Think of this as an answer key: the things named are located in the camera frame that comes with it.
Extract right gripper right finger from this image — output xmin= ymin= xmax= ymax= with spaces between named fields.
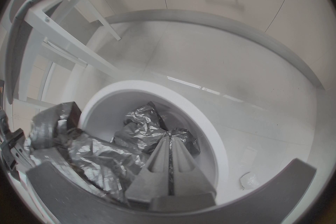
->
xmin=171 ymin=136 xmax=216 ymax=208

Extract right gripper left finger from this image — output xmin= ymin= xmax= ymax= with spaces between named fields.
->
xmin=125 ymin=137 xmax=171 ymax=209

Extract black plastic bag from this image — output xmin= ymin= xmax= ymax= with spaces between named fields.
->
xmin=24 ymin=101 xmax=201 ymax=208

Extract white plastic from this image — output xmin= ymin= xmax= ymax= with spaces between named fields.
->
xmin=239 ymin=173 xmax=259 ymax=190

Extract white trash bin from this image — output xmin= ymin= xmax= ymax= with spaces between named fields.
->
xmin=79 ymin=80 xmax=229 ymax=192

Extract white chair grey cushions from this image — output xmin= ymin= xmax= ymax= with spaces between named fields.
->
xmin=1 ymin=0 xmax=122 ymax=113

